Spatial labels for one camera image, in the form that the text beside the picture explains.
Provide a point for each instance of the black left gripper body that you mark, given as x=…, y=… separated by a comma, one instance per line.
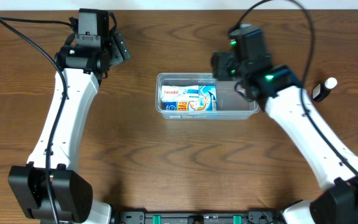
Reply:
x=119, y=47

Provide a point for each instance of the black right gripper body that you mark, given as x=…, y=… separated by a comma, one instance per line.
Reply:
x=228, y=65

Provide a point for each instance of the blue fever medicine box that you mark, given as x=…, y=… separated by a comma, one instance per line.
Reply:
x=207, y=101

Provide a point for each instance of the clear plastic container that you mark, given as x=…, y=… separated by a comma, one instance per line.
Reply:
x=230, y=104

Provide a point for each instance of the white Panadol packet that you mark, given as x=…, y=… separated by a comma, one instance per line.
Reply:
x=179, y=93

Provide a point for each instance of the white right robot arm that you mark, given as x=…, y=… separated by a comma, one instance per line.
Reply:
x=278, y=91

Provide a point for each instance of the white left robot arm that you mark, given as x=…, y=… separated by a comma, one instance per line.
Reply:
x=48, y=187

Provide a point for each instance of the dark syrup bottle white cap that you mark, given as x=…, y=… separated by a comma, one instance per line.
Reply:
x=323, y=89

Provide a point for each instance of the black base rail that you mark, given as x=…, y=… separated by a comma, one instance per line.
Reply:
x=248, y=217

